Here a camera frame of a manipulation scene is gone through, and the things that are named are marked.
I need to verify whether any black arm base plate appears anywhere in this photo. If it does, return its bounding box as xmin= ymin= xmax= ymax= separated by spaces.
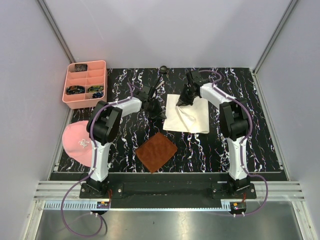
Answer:
xmin=79 ymin=172 xmax=257 ymax=210

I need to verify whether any purple cable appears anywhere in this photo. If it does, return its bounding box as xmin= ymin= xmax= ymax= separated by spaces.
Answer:
xmin=199 ymin=69 xmax=270 ymax=217
xmin=61 ymin=82 xmax=141 ymax=236

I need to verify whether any pink divided organizer tray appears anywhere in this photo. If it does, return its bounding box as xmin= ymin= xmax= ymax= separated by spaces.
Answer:
xmin=62 ymin=60 xmax=108 ymax=110

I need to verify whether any pink baseball cap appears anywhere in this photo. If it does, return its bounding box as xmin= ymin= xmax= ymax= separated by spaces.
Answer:
xmin=62 ymin=120 xmax=92 ymax=168

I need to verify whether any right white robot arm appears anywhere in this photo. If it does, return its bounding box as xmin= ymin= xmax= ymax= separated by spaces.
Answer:
xmin=176 ymin=70 xmax=253 ymax=199

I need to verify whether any black spoon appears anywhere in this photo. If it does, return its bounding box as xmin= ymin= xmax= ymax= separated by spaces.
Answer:
xmin=153 ymin=65 xmax=168 ymax=88

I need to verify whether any white cloth napkin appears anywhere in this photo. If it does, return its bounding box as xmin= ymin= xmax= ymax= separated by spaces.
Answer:
xmin=163 ymin=94 xmax=210 ymax=134

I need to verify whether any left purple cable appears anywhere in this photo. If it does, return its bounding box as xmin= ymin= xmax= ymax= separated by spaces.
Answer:
xmin=61 ymin=82 xmax=141 ymax=236

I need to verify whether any brown folded cloth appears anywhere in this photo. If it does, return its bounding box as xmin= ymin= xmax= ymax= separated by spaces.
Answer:
xmin=135 ymin=132 xmax=178 ymax=174

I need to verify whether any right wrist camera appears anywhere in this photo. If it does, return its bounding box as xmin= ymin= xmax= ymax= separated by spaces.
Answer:
xmin=186 ymin=70 xmax=210 ymax=87

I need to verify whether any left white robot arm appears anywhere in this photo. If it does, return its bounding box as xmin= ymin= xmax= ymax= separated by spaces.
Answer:
xmin=83 ymin=86 xmax=166 ymax=198

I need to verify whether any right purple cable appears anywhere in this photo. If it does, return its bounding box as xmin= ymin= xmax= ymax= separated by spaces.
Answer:
xmin=199 ymin=69 xmax=270 ymax=217

